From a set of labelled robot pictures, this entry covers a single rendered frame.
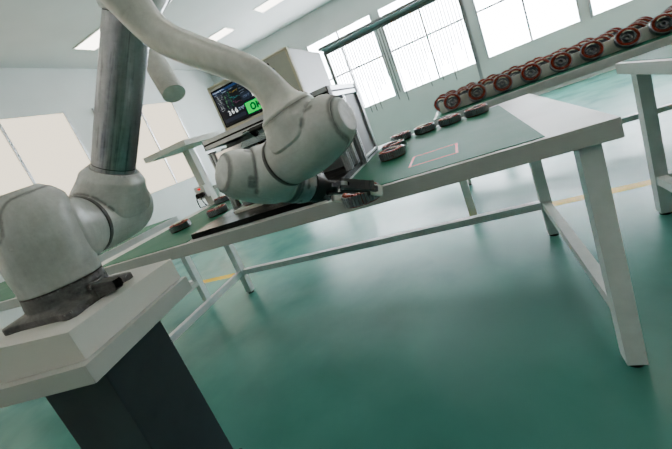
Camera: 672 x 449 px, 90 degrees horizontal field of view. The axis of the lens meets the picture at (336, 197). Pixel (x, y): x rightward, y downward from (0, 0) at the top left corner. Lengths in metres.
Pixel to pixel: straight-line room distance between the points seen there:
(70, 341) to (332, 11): 7.74
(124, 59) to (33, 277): 0.50
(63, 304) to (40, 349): 0.09
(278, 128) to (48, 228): 0.53
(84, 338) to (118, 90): 0.54
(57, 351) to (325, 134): 0.63
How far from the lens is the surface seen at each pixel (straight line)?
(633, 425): 1.28
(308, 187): 0.72
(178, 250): 1.52
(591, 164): 1.06
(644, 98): 2.04
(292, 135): 0.55
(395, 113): 7.73
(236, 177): 0.62
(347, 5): 8.03
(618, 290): 1.23
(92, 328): 0.82
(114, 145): 0.99
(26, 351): 0.89
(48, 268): 0.90
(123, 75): 0.97
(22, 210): 0.90
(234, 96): 1.61
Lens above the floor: 0.98
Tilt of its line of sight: 12 degrees down
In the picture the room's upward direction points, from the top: 22 degrees counter-clockwise
